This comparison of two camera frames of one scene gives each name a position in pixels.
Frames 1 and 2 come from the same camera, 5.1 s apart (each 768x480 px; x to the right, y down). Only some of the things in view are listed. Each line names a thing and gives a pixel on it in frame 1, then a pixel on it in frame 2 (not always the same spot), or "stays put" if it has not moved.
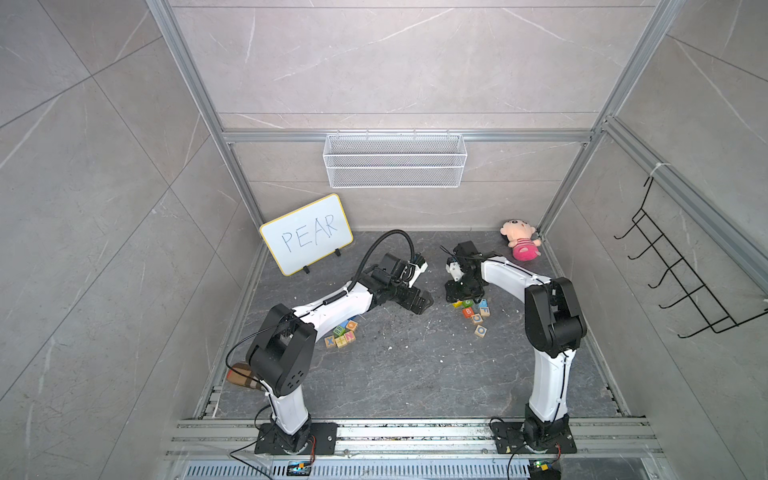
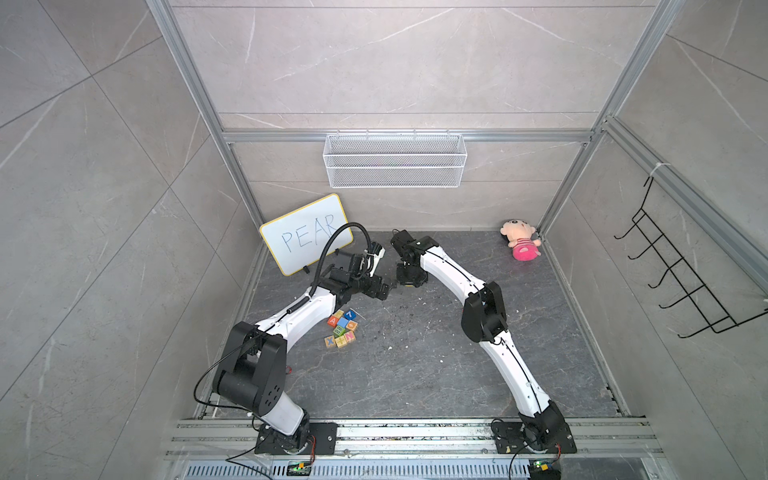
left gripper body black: x=408 y=297 -> x=370 y=286
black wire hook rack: x=715 y=314 stays put
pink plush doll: x=521 y=239 stays put
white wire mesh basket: x=395 y=161 stays put
